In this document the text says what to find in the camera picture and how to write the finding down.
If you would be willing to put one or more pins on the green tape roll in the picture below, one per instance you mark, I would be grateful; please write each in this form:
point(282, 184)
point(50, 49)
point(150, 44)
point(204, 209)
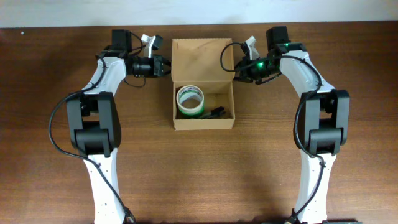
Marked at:
point(191, 112)

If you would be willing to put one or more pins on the cream masking tape roll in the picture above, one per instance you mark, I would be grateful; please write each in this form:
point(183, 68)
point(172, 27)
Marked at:
point(190, 96)

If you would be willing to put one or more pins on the black and white permanent marker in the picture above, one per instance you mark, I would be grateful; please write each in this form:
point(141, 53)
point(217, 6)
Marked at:
point(213, 112)

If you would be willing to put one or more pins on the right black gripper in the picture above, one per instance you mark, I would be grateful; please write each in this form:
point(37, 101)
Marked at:
point(244, 69)

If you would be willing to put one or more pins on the blue gel pen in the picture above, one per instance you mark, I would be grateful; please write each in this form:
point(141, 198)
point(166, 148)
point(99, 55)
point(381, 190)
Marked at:
point(216, 115)

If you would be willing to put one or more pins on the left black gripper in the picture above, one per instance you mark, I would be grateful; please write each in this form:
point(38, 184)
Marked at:
point(158, 65)

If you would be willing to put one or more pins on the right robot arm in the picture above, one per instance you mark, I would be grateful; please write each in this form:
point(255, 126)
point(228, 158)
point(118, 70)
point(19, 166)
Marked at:
point(321, 119)

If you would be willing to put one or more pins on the cardboard box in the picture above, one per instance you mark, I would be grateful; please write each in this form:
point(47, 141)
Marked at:
point(201, 62)

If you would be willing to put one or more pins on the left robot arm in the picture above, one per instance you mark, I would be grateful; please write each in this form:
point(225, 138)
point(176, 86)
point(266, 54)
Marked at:
point(93, 120)

